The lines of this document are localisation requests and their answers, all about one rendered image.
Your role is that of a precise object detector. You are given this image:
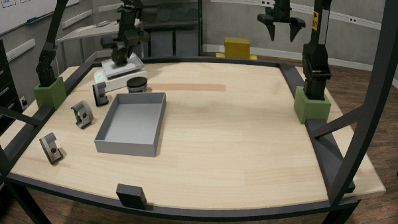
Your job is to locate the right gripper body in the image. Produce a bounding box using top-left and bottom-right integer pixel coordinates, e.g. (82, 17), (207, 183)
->
(257, 2), (306, 28)

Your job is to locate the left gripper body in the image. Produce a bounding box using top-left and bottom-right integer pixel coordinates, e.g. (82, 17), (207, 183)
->
(100, 23), (150, 49)

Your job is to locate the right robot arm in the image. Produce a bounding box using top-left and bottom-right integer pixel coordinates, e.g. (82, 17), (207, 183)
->
(302, 0), (332, 101)

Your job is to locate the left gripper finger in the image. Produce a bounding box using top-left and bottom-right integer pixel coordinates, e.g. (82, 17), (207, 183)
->
(127, 42), (141, 58)
(111, 46), (119, 61)

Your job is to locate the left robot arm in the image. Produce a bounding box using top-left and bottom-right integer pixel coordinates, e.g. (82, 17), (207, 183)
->
(35, 0), (158, 87)

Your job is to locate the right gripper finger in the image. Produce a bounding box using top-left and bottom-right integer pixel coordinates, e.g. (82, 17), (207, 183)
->
(265, 24), (275, 41)
(289, 24), (302, 42)

